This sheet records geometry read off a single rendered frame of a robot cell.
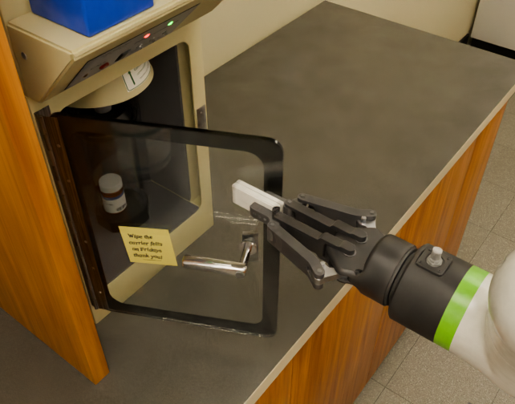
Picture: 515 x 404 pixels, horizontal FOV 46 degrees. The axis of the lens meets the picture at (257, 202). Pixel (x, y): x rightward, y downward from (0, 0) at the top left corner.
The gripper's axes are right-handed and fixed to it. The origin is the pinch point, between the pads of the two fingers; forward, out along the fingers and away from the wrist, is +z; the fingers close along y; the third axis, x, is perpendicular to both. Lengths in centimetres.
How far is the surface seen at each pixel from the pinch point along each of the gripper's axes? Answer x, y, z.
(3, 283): 25.4, 18.8, 37.7
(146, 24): -18.8, 0.0, 16.1
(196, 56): -2.2, -19.7, 27.4
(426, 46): 37, -116, 26
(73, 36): -20.0, 8.4, 18.6
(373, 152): 37, -62, 13
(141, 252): 15.6, 6.0, 17.2
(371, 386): 131, -63, 1
